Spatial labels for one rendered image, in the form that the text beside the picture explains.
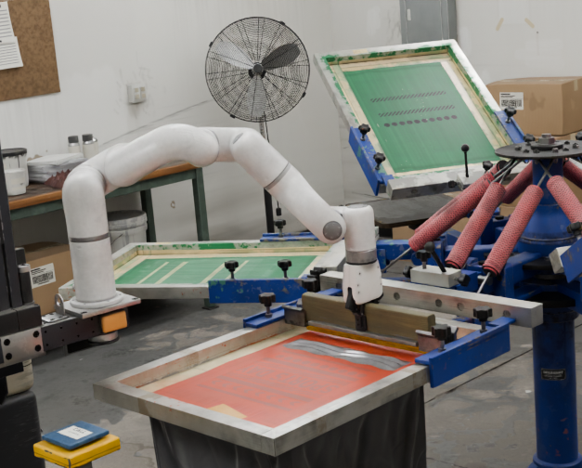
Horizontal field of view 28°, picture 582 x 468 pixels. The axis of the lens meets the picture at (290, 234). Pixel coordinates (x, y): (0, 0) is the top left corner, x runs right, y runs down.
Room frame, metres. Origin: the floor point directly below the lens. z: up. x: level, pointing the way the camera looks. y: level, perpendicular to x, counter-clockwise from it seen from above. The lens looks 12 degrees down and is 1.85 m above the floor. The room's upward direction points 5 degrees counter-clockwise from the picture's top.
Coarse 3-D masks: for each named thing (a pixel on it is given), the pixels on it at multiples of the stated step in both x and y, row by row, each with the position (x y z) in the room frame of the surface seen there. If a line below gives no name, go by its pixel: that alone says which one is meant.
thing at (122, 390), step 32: (448, 320) 2.76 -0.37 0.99; (192, 352) 2.68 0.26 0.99; (224, 352) 2.74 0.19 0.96; (96, 384) 2.50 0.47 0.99; (128, 384) 2.53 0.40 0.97; (384, 384) 2.34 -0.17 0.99; (416, 384) 2.40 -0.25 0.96; (160, 416) 2.34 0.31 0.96; (192, 416) 2.26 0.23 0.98; (224, 416) 2.23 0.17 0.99; (320, 416) 2.19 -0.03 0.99; (352, 416) 2.25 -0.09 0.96; (256, 448) 2.13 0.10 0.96; (288, 448) 2.12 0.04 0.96
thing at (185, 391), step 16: (304, 336) 2.84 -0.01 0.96; (320, 336) 2.83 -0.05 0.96; (336, 336) 2.82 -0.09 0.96; (256, 352) 2.74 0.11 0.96; (272, 352) 2.73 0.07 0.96; (304, 352) 2.71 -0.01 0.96; (224, 368) 2.64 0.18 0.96; (176, 384) 2.55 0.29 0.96; (192, 384) 2.54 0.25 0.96; (192, 400) 2.44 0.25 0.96; (208, 400) 2.43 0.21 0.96; (224, 400) 2.42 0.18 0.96
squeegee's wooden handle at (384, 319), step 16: (304, 304) 2.86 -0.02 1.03; (320, 304) 2.82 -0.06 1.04; (336, 304) 2.78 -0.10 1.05; (368, 304) 2.72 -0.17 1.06; (320, 320) 2.82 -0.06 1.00; (336, 320) 2.78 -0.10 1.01; (352, 320) 2.75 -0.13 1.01; (368, 320) 2.71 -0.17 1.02; (384, 320) 2.67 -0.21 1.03; (400, 320) 2.64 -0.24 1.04; (416, 320) 2.60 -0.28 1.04; (432, 320) 2.59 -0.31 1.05; (400, 336) 2.64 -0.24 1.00; (416, 336) 2.60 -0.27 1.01
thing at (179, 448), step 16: (160, 432) 2.51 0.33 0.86; (176, 432) 2.45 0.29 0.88; (192, 432) 2.41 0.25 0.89; (160, 448) 2.50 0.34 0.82; (176, 448) 2.47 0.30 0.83; (192, 448) 2.41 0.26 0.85; (208, 448) 2.38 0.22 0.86; (224, 448) 2.34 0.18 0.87; (240, 448) 2.30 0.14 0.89; (160, 464) 2.51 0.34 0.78; (176, 464) 2.48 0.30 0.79; (192, 464) 2.42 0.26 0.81; (208, 464) 2.38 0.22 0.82; (224, 464) 2.35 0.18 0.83; (240, 464) 2.31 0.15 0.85; (256, 464) 2.29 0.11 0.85; (272, 464) 2.25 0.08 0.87; (288, 464) 2.21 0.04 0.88
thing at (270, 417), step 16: (368, 352) 2.67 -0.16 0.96; (384, 352) 2.66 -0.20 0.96; (400, 352) 2.65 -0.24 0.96; (368, 368) 2.56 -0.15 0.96; (400, 368) 2.54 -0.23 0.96; (352, 384) 2.45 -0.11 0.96; (368, 384) 2.44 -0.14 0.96; (240, 400) 2.41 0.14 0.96; (320, 400) 2.37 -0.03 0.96; (256, 416) 2.31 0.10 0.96; (272, 416) 2.30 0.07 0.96; (288, 416) 2.30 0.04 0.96
